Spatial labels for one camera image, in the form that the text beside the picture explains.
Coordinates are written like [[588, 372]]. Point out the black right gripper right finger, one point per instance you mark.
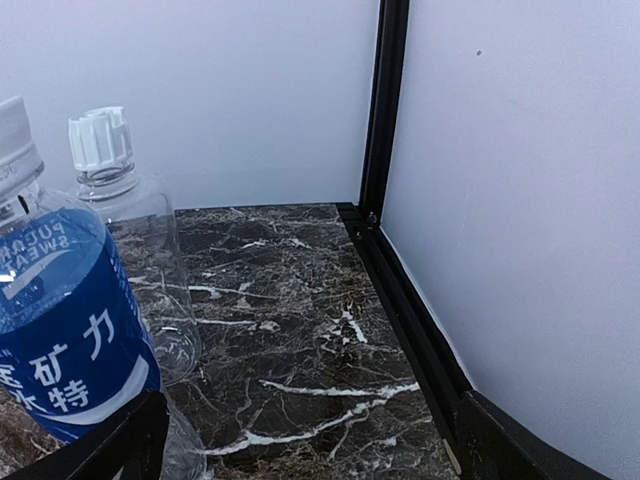
[[495, 446]]

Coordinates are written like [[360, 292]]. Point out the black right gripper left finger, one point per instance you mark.
[[127, 445]]

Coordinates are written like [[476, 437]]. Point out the blue label Pocari bottle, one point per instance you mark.
[[74, 349]]

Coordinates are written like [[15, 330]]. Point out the clear plastic bottle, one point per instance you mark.
[[137, 209]]

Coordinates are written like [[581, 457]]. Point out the black right corner frame post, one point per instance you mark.
[[386, 88]]

